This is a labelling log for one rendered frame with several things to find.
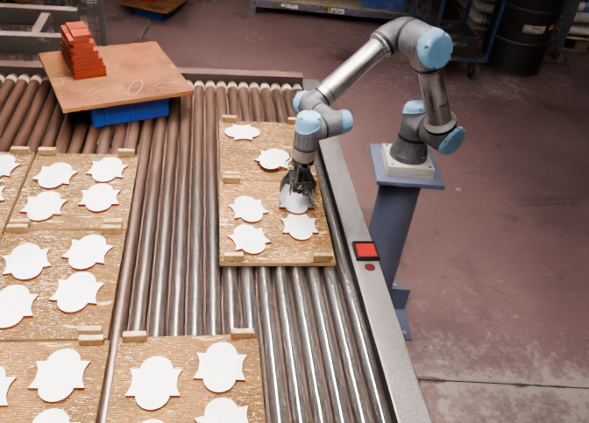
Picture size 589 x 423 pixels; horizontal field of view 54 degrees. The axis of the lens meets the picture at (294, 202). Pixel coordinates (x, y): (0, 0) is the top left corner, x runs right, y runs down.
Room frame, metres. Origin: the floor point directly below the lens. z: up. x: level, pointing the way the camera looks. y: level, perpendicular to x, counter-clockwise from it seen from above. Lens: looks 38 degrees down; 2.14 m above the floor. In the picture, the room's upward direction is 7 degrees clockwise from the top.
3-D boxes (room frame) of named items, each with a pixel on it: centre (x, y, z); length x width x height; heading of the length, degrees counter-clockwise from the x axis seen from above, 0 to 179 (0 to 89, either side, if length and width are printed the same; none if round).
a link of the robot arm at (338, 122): (1.60, -0.08, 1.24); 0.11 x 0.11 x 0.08; 38
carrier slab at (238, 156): (1.88, 0.13, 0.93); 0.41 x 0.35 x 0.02; 11
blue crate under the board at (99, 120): (2.10, 0.76, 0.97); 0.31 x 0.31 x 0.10; 33
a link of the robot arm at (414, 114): (2.00, -0.43, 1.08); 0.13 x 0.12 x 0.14; 38
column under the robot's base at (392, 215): (2.00, -0.43, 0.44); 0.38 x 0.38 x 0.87; 5
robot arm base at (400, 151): (2.00, -0.43, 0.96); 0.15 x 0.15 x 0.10
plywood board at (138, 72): (2.15, 0.80, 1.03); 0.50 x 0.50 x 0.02; 33
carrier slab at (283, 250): (1.47, 0.06, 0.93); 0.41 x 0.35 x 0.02; 10
